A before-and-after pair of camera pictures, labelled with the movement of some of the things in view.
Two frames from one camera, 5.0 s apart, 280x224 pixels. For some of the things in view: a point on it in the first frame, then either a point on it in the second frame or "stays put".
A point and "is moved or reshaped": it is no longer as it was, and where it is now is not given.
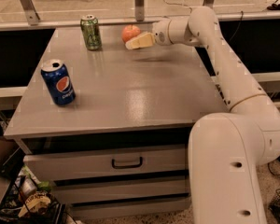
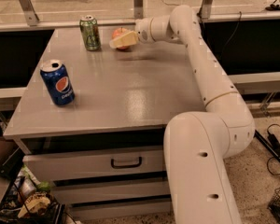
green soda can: (91, 32) stays put
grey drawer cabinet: (107, 131) stays put
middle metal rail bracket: (139, 2) stays put
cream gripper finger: (142, 41) -> (125, 39)
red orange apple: (130, 32) is moved or reshaped
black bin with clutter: (28, 201) stays put
